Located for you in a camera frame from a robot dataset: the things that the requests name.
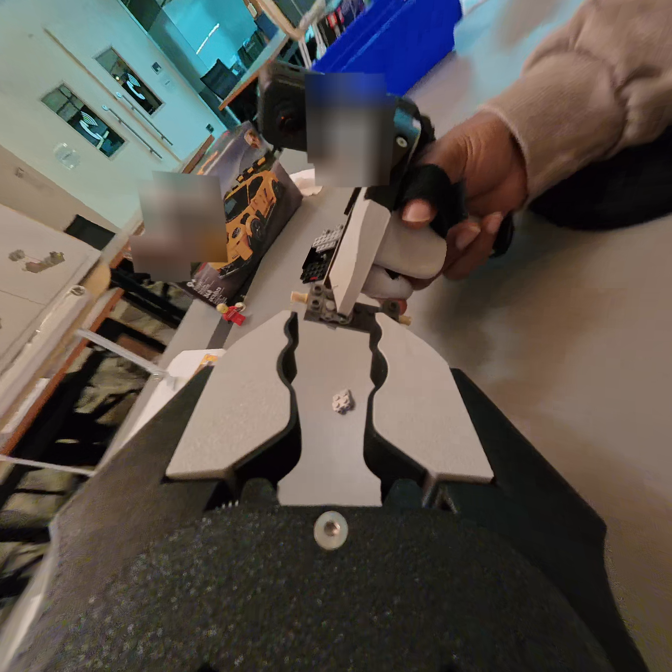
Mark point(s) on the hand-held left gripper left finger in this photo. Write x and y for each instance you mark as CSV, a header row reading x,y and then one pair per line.
x,y
236,414

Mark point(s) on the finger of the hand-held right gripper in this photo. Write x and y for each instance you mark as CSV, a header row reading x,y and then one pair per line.
x,y
362,246

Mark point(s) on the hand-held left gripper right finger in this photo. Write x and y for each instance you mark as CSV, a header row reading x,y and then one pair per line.
x,y
430,414

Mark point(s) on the black toy car chassis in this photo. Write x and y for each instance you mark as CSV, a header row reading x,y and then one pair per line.
x,y
320,257

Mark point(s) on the dark grey brick assembly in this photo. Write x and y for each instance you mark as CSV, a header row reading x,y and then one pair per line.
x,y
317,309

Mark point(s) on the person's right forearm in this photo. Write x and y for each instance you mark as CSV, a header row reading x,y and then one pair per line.
x,y
603,78

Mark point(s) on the grey desk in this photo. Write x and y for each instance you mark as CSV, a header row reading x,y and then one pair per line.
x,y
525,341

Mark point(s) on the person's right hand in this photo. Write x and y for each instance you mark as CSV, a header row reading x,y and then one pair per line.
x,y
488,157

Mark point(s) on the long background table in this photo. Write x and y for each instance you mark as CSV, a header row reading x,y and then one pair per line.
x,y
252,68

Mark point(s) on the black office chair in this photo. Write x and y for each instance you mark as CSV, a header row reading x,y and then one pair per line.
x,y
218,78

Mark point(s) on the toy car box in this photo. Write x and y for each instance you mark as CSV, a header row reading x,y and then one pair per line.
x,y
262,199

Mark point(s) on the red toy minifigure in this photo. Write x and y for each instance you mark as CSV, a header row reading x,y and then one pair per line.
x,y
233,313

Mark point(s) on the dark printed box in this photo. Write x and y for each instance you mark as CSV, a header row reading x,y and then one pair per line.
x,y
341,21

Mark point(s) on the blue plastic bin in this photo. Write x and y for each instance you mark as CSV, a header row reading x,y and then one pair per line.
x,y
393,36

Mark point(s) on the black mesh wrist rest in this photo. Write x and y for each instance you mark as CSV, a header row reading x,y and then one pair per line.
x,y
619,199

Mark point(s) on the building instruction booklet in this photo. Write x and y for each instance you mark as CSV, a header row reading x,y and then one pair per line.
x,y
31,252

